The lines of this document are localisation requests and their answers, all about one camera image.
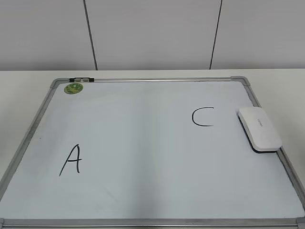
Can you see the black and silver board clip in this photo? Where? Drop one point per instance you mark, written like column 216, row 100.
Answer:
column 81, row 80

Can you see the round green magnet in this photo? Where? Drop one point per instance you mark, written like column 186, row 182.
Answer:
column 73, row 88

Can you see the whiteboard with grey frame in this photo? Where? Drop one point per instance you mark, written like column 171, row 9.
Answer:
column 147, row 153

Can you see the white rectangular board eraser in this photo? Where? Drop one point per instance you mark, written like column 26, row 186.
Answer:
column 260, row 131

